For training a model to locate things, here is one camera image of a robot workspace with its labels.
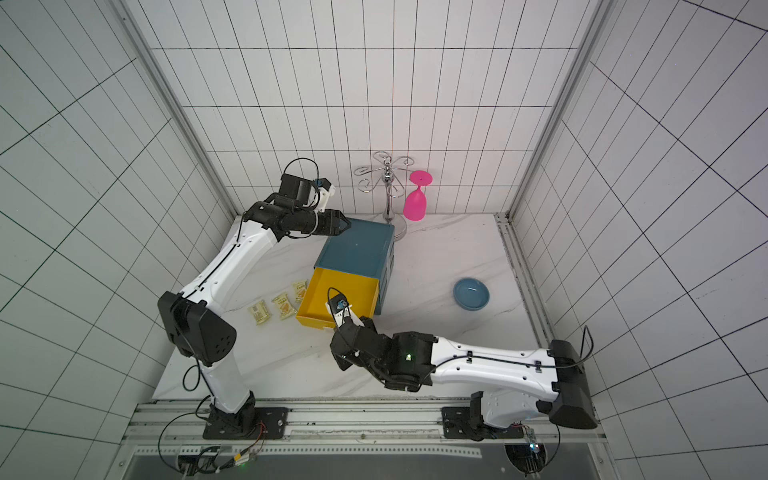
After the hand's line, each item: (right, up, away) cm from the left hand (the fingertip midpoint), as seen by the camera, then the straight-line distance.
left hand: (340, 229), depth 81 cm
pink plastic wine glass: (+23, +10, +17) cm, 30 cm away
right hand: (-1, -25, -15) cm, 29 cm away
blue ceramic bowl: (+41, -21, +15) cm, 48 cm away
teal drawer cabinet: (+7, -5, +2) cm, 9 cm away
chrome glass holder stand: (+14, +18, +13) cm, 26 cm away
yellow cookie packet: (-16, -20, +16) cm, 30 cm away
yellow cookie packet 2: (-19, -24, +11) cm, 33 cm away
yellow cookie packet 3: (-27, -26, +10) cm, 39 cm away
